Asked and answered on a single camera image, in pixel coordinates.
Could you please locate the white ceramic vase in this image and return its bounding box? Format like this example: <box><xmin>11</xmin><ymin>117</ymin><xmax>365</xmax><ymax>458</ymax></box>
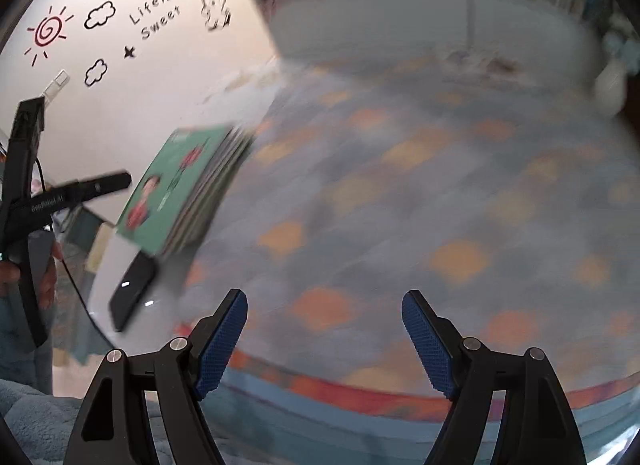
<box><xmin>594</xmin><ymin>57</ymin><xmax>632</xmax><ymax>116</ymax></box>

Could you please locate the white bookshelf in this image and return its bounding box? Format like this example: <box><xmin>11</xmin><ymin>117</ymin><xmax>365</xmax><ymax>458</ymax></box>
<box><xmin>245</xmin><ymin>0</ymin><xmax>616</xmax><ymax>76</ymax></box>

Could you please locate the cartoon wall decal set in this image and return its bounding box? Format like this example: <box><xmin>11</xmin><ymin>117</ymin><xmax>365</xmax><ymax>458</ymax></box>
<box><xmin>24</xmin><ymin>0</ymin><xmax>233</xmax><ymax>88</ymax></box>

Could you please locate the person's blue fleece garment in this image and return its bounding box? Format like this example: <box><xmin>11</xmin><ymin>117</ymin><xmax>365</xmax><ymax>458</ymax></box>
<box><xmin>0</xmin><ymin>377</ymin><xmax>166</xmax><ymax>465</ymax></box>

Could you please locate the black cable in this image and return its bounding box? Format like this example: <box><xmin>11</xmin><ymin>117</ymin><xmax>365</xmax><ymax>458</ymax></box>
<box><xmin>31</xmin><ymin>157</ymin><xmax>118</xmax><ymax>348</ymax></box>

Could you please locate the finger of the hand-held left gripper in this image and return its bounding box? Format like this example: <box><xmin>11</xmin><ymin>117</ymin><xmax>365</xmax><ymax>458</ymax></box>
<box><xmin>7</xmin><ymin>99</ymin><xmax>47</xmax><ymax>200</ymax></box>
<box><xmin>65</xmin><ymin>171</ymin><xmax>133</xmax><ymax>206</ymax></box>

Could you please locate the white wall outlet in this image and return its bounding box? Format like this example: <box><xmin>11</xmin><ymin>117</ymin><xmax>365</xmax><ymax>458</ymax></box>
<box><xmin>42</xmin><ymin>70</ymin><xmax>69</xmax><ymax>98</ymax></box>

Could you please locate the person's left hand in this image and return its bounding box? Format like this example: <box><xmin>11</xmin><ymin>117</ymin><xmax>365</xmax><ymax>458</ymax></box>
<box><xmin>0</xmin><ymin>242</ymin><xmax>66</xmax><ymax>311</ymax></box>

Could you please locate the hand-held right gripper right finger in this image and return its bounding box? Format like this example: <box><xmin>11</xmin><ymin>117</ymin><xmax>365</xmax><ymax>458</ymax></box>
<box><xmin>401</xmin><ymin>290</ymin><xmax>587</xmax><ymax>465</ymax></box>

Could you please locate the black smartphone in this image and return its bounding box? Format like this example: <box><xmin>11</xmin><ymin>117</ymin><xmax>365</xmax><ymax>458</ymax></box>
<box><xmin>108</xmin><ymin>251</ymin><xmax>159</xmax><ymax>333</ymax></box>

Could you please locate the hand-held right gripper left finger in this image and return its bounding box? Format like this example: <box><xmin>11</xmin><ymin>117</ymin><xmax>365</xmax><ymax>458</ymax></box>
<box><xmin>64</xmin><ymin>289</ymin><xmax>249</xmax><ymax>465</ymax></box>

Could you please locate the cream wooden panel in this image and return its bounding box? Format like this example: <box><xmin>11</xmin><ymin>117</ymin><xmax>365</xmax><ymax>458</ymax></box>
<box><xmin>89</xmin><ymin>222</ymin><xmax>116</xmax><ymax>273</ymax></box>

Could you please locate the white warrior myth book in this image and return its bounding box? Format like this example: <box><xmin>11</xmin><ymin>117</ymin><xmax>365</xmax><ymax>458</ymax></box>
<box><xmin>115</xmin><ymin>125</ymin><xmax>256</xmax><ymax>258</ymax></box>

